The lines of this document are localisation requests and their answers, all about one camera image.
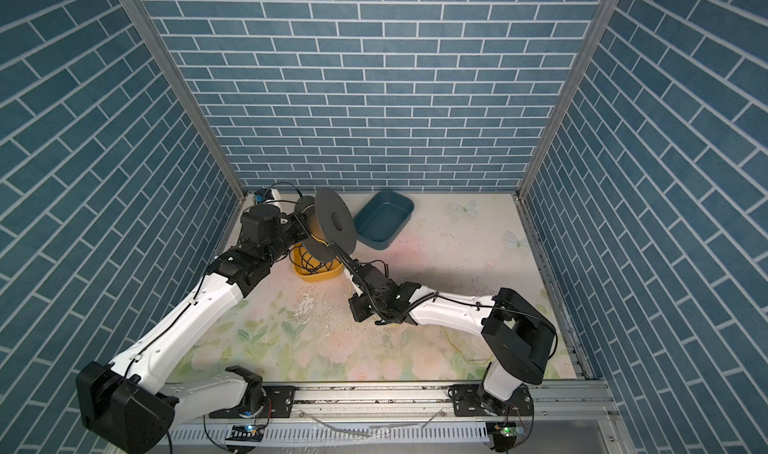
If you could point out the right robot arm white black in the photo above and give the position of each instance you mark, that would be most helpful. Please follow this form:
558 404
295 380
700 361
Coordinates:
522 340

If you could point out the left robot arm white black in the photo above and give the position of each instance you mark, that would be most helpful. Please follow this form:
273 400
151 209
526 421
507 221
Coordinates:
130 402

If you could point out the yellow plastic bin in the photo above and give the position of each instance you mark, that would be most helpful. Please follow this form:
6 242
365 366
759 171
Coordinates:
311 257

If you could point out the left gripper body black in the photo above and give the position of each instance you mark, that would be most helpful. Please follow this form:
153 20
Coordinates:
288 233

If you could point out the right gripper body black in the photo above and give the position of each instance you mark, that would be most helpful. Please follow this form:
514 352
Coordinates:
362 306

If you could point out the grey cable spool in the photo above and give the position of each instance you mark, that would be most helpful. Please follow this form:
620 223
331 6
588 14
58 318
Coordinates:
329 223

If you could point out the white slotted cable duct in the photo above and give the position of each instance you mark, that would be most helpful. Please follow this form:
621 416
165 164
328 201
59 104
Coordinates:
315 434

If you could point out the green circuit board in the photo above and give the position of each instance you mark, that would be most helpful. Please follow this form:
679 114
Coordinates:
507 430
246 433

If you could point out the right green circuit board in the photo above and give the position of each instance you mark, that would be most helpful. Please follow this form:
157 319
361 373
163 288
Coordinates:
507 430

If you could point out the left green circuit board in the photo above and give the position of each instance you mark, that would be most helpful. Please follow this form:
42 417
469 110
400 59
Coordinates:
246 433

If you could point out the teal plastic bin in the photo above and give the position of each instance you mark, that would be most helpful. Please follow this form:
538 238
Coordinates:
382 218

